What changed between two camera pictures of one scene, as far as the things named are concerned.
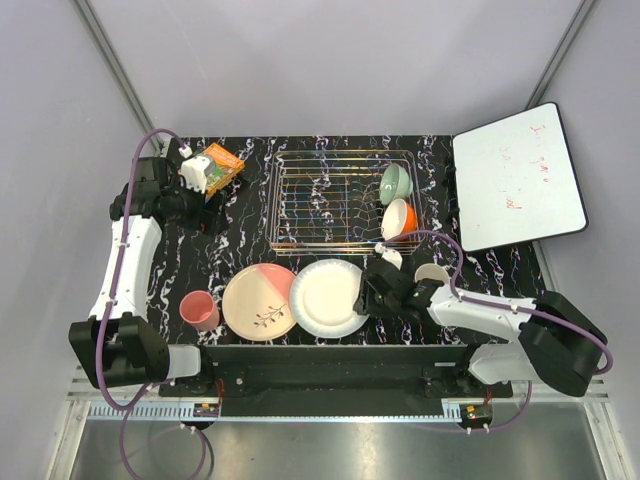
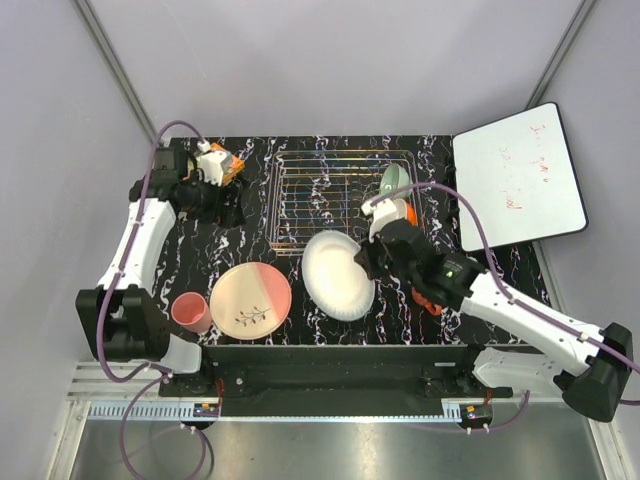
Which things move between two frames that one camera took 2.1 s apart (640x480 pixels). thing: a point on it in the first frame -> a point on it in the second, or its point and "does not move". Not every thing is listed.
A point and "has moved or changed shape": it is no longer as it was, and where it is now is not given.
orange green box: [227, 167] does not move
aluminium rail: [84, 406] does not move
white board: [516, 181] does not move
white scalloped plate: [322, 298] has moved or changed shape
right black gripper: [366, 305] -> [366, 257]
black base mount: [341, 380] does not move
